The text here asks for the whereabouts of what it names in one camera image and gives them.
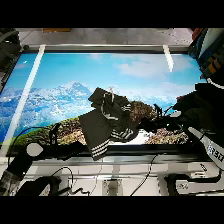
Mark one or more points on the heap of clothes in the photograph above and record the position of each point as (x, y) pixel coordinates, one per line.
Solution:
(210, 50)

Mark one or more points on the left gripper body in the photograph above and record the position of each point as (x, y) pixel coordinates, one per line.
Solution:
(76, 148)

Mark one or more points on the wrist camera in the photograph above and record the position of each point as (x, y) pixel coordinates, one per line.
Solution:
(55, 131)
(158, 111)

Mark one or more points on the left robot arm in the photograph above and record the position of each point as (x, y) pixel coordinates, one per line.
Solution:
(34, 149)

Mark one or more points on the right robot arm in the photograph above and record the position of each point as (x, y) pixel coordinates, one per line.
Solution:
(210, 150)

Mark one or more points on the dark striped pants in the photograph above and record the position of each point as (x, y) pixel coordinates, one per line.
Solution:
(100, 128)

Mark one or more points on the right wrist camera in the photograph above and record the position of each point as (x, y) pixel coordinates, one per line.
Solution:
(158, 111)

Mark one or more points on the silver frame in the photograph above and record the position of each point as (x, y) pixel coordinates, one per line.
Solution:
(113, 166)

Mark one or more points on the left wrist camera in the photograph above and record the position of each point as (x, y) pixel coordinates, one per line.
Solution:
(55, 131)

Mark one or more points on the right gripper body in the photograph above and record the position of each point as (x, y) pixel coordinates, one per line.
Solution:
(147, 125)

